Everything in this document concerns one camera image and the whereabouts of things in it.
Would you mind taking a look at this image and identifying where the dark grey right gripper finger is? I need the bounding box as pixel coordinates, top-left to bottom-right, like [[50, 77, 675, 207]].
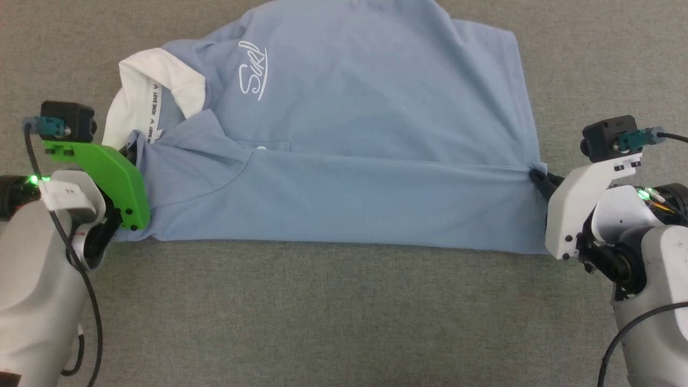
[[529, 167, 564, 201]]

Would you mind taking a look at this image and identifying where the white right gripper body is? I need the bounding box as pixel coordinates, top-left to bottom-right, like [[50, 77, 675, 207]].
[[544, 153, 644, 261]]

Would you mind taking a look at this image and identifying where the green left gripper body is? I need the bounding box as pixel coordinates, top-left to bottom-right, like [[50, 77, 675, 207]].
[[41, 138, 152, 231]]

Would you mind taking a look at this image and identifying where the light blue polo shirt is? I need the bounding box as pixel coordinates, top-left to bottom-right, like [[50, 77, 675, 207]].
[[102, 0, 549, 254]]

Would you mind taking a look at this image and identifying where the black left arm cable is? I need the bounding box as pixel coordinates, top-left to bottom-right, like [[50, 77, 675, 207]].
[[22, 118, 103, 387]]

